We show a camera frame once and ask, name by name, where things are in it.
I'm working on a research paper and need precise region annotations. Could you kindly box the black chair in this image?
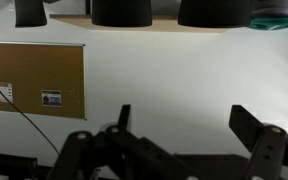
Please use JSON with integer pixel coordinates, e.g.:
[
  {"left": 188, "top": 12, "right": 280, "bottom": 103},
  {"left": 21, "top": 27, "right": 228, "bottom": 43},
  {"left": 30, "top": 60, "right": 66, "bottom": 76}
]
[
  {"left": 177, "top": 0, "right": 254, "bottom": 29},
  {"left": 14, "top": 0, "right": 48, "bottom": 29},
  {"left": 90, "top": 0, "right": 154, "bottom": 28}
]

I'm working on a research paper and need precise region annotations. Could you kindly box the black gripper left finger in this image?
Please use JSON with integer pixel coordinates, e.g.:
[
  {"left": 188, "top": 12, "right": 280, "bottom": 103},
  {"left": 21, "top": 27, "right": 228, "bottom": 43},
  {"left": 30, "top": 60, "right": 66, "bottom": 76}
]
[{"left": 46, "top": 103, "right": 198, "bottom": 180}]

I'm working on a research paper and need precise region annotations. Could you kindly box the dark printed sticker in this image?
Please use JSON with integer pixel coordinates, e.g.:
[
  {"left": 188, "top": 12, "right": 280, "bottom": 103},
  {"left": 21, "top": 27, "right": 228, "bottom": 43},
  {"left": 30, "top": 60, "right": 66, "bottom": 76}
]
[{"left": 41, "top": 89, "right": 63, "bottom": 108}]

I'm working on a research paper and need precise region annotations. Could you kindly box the thin black cable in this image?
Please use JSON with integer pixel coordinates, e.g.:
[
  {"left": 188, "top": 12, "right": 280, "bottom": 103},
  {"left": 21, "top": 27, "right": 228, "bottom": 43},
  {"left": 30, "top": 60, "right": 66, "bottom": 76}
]
[{"left": 0, "top": 65, "right": 61, "bottom": 157}]

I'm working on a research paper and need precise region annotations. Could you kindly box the teal green object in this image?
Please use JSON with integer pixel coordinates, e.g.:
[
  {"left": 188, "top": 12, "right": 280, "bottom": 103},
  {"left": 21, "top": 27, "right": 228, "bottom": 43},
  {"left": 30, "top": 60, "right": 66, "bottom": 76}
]
[{"left": 249, "top": 12, "right": 288, "bottom": 32}]

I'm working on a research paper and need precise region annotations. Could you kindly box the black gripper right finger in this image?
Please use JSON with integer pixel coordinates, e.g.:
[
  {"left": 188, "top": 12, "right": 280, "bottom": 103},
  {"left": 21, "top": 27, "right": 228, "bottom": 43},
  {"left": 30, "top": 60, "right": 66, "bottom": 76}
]
[{"left": 228, "top": 104, "right": 288, "bottom": 180}]

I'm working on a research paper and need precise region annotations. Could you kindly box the black horizontal bar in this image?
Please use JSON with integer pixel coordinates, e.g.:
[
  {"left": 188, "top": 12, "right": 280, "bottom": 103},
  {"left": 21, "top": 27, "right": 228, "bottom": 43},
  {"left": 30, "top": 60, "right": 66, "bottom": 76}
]
[{"left": 0, "top": 150, "right": 39, "bottom": 172}]

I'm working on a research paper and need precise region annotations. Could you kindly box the small red white note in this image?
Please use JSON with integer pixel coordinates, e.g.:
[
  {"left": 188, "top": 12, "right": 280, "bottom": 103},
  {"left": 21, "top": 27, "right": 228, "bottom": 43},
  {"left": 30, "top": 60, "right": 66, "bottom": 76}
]
[{"left": 0, "top": 81, "right": 14, "bottom": 104}]

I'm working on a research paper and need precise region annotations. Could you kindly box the brown cork board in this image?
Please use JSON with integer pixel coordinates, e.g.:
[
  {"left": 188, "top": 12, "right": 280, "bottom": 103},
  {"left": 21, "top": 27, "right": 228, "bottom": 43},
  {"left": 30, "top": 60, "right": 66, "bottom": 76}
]
[{"left": 0, "top": 41, "right": 86, "bottom": 121}]

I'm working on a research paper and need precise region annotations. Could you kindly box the wooden table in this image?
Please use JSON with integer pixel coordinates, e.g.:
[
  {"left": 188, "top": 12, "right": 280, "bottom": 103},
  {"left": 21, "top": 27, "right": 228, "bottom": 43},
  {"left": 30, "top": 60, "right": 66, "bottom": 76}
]
[{"left": 49, "top": 13, "right": 232, "bottom": 34}]

